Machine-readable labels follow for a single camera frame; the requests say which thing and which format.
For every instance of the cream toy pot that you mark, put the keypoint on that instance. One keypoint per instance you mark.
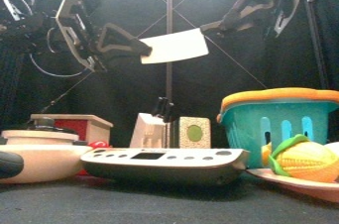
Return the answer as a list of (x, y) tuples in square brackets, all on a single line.
[(39, 137)]

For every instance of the beige toy plate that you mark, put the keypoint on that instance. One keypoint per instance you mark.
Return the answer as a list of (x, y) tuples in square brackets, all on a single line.
[(304, 186)]

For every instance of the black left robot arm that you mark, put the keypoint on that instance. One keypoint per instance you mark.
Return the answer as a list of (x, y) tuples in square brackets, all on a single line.
[(20, 20)]

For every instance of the teal basket orange rim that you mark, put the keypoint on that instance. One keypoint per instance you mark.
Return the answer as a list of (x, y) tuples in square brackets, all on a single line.
[(273, 115)]

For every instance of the dark frame post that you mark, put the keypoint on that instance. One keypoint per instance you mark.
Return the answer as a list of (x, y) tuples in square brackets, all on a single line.
[(316, 43)]

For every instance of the white grey kitchen scale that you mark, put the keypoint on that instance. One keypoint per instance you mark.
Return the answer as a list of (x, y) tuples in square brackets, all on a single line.
[(167, 163)]

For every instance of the yellow toy corn green husk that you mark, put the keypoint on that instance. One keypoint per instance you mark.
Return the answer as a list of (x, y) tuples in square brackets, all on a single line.
[(304, 162)]

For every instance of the orange toy fruit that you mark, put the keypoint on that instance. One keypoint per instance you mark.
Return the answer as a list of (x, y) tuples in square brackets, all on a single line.
[(265, 153)]

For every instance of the black pot lid grey knob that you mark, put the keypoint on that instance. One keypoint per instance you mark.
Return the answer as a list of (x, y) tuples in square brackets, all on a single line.
[(44, 125)]

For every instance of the white toy egg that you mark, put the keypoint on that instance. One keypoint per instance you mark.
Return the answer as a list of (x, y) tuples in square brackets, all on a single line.
[(332, 148)]

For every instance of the wooden box red front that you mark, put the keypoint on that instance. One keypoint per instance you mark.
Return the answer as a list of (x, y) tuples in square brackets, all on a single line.
[(84, 124)]

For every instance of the toy sushi roll green centre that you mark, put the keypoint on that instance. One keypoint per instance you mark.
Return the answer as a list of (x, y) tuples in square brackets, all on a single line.
[(193, 133)]

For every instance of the grey vertical frame pole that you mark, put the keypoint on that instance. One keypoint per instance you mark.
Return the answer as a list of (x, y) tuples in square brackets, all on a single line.
[(168, 3)]

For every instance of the red toy piece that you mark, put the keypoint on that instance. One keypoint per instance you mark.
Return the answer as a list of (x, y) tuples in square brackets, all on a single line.
[(97, 144)]

